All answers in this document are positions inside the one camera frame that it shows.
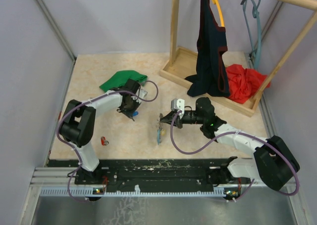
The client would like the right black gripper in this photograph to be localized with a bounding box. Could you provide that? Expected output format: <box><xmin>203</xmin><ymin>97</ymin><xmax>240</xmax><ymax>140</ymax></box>
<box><xmin>160</xmin><ymin>110</ymin><xmax>205</xmax><ymax>129</ymax></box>

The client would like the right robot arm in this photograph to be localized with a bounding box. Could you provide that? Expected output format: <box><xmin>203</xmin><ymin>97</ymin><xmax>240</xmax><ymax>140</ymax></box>
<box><xmin>158</xmin><ymin>97</ymin><xmax>300</xmax><ymax>194</ymax></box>

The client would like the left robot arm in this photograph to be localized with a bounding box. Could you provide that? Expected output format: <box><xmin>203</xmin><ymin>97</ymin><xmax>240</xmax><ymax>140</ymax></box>
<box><xmin>56</xmin><ymin>79</ymin><xmax>148</xmax><ymax>184</ymax></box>

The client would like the green cloth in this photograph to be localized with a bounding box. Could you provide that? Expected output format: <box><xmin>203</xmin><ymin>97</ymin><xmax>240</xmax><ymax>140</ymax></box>
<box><xmin>99</xmin><ymin>70</ymin><xmax>148</xmax><ymax>92</ymax></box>

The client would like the red key tag with key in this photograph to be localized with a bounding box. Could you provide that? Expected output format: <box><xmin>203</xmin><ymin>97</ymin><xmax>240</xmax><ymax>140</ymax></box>
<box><xmin>101</xmin><ymin>136</ymin><xmax>109</xmax><ymax>146</ymax></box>

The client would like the dark navy garment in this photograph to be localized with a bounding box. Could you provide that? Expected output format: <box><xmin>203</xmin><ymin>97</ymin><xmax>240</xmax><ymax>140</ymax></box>
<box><xmin>185</xmin><ymin>0</ymin><xmax>230</xmax><ymax>97</ymax></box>

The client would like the red cloth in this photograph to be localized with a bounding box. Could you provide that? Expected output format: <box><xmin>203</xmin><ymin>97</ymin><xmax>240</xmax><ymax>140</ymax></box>
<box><xmin>226</xmin><ymin>64</ymin><xmax>267</xmax><ymax>104</ymax></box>

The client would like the yellow hanger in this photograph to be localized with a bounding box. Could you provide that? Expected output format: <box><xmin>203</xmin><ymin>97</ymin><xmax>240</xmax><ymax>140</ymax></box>
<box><xmin>211</xmin><ymin>0</ymin><xmax>225</xmax><ymax>27</ymax></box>

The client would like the grey-blue hanger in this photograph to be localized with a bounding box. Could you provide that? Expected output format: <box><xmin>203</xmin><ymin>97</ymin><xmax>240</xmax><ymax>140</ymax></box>
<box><xmin>238</xmin><ymin>0</ymin><xmax>270</xmax><ymax>69</ymax></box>

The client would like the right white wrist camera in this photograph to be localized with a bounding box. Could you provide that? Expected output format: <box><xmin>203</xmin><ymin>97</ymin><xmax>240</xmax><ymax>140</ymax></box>
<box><xmin>171</xmin><ymin>99</ymin><xmax>185</xmax><ymax>119</ymax></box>

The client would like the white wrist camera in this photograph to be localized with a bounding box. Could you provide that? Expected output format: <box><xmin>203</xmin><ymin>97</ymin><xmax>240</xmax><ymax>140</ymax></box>
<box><xmin>171</xmin><ymin>99</ymin><xmax>185</xmax><ymax>119</ymax></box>
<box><xmin>138</xmin><ymin>89</ymin><xmax>148</xmax><ymax>100</ymax></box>

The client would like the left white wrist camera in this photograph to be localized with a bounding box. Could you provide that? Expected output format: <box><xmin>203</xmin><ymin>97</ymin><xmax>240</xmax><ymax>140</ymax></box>
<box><xmin>138</xmin><ymin>89</ymin><xmax>148</xmax><ymax>100</ymax></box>

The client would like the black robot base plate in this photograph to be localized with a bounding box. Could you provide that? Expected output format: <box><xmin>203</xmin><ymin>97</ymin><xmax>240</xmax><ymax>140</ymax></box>
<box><xmin>47</xmin><ymin>157</ymin><xmax>251</xmax><ymax>193</ymax></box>

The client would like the aluminium rail frame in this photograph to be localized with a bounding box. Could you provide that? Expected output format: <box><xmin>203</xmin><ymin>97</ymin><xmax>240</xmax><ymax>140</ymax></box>
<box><xmin>29</xmin><ymin>167</ymin><xmax>300</xmax><ymax>198</ymax></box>

